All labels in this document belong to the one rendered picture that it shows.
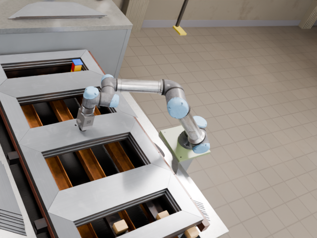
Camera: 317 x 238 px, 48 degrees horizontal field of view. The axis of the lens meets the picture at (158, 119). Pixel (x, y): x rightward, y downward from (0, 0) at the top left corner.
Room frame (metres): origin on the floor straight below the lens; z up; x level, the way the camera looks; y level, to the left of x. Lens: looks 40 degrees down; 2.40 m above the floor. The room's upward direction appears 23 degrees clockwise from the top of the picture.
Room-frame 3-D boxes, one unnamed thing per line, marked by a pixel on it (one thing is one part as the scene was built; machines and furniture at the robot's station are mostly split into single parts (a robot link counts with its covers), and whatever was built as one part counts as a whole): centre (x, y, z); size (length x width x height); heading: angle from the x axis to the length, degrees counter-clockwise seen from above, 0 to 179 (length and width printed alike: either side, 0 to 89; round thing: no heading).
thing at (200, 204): (1.45, -0.34, 0.70); 0.39 x 0.12 x 0.04; 47
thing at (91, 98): (1.47, 0.39, 1.13); 0.09 x 0.08 x 0.11; 113
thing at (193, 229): (1.15, -0.40, 0.79); 0.06 x 0.05 x 0.04; 137
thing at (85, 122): (1.46, 0.40, 0.97); 0.10 x 0.09 x 0.16; 138
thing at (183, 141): (1.91, -0.26, 0.76); 0.15 x 0.15 x 0.10
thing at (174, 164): (1.71, -0.11, 0.66); 1.30 x 0.20 x 0.03; 47
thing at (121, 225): (1.01, -0.03, 0.79); 0.06 x 0.05 x 0.04; 137
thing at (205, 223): (1.76, 0.12, 0.80); 1.62 x 0.04 x 0.06; 47
